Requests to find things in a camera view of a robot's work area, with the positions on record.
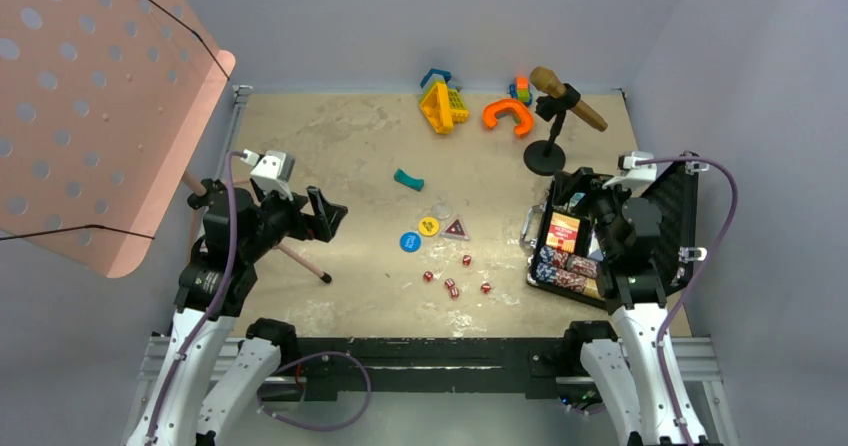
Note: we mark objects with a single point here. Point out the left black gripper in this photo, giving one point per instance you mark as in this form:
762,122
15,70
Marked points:
320,224

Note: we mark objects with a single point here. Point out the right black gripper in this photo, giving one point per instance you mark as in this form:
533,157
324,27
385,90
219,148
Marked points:
599,190

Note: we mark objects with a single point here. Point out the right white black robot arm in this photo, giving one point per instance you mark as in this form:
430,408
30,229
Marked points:
630,357

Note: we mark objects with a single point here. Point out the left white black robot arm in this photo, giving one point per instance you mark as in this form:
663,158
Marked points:
187,405

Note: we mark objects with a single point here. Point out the red Texas Hold'em card box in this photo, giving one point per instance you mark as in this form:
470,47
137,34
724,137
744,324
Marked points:
563,232

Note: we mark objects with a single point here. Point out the black poker set case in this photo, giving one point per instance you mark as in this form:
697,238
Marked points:
674,193

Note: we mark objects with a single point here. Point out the red white poker chip stack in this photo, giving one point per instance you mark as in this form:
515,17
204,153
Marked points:
580,268

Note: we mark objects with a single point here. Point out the gold poker chip stack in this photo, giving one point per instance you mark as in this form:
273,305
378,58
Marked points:
590,289

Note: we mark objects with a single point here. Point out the blue white poker chip stack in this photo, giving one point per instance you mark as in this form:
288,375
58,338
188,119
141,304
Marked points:
551,266

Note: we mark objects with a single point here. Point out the teal curved block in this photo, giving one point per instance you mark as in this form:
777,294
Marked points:
403,178

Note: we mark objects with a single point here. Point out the blue round dealer button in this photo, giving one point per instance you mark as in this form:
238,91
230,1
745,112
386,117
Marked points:
410,242

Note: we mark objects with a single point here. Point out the yellow round dealer button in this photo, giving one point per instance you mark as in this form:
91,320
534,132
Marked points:
429,226

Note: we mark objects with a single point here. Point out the clear round disc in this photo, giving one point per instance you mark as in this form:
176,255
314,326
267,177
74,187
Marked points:
442,210

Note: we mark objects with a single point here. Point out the triangular red black button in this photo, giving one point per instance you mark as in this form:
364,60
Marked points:
455,229

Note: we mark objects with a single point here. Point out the orange horseshoe toy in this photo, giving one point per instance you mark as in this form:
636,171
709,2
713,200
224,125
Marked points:
523,119

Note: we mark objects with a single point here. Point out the yellow toy basket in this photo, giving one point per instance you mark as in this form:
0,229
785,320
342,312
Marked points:
443,107

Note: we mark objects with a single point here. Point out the gold toy microphone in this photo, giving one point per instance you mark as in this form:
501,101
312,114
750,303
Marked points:
557,97

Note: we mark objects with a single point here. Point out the colourful toy car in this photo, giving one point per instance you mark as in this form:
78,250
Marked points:
519,90

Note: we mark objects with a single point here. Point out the blue toy house piece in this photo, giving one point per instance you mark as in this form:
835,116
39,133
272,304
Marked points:
434,75

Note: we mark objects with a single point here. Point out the pink perforated music stand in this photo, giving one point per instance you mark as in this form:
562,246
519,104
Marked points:
103,103

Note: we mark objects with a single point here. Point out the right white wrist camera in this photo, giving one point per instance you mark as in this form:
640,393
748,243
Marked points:
635,171

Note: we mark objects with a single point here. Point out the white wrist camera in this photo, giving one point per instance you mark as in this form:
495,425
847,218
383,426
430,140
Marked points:
635,171
270,172

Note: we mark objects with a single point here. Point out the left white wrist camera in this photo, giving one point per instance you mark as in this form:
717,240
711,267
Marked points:
270,172

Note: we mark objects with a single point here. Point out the chrome case handle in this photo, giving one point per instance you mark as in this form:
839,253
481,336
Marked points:
531,226

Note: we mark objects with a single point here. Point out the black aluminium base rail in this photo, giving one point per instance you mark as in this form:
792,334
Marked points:
537,368

